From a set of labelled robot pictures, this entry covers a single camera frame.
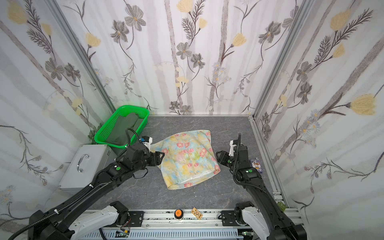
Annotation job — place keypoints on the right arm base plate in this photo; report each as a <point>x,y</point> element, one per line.
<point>228,218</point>

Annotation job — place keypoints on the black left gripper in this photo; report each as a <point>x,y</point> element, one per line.
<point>155,158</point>

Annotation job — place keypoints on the pastel floral skirt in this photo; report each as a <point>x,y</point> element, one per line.
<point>189,159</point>

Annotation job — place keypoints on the white slotted cable duct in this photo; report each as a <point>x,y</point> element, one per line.
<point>164,234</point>

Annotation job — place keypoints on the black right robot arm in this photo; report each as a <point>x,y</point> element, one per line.
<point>266,219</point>

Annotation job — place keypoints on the orange emergency stop button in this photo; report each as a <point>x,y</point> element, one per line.
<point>178,214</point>

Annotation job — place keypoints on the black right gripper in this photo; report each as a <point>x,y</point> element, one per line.
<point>222,157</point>

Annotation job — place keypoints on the green plastic basket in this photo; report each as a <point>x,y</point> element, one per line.
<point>106,128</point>

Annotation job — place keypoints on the small wooden tag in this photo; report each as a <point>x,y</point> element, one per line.
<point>197,213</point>

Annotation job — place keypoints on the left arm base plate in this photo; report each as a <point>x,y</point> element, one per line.
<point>132,219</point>

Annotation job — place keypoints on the grey metal box with handle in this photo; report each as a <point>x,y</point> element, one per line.
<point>88,160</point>

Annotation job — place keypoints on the dark green folded skirt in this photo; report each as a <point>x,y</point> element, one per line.
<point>118,134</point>

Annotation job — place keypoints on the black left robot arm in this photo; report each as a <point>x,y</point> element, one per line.
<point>55,223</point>

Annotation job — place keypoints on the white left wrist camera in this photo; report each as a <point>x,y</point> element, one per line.
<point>147,141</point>

